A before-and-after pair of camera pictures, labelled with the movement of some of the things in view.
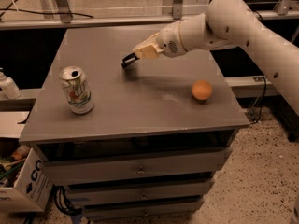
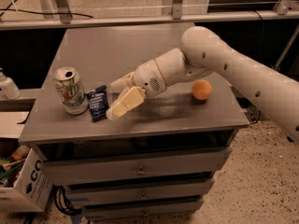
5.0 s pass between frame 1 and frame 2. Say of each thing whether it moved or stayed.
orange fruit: stayed
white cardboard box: stayed
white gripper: moved
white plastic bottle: stayed
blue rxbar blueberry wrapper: moved
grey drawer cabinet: stayed
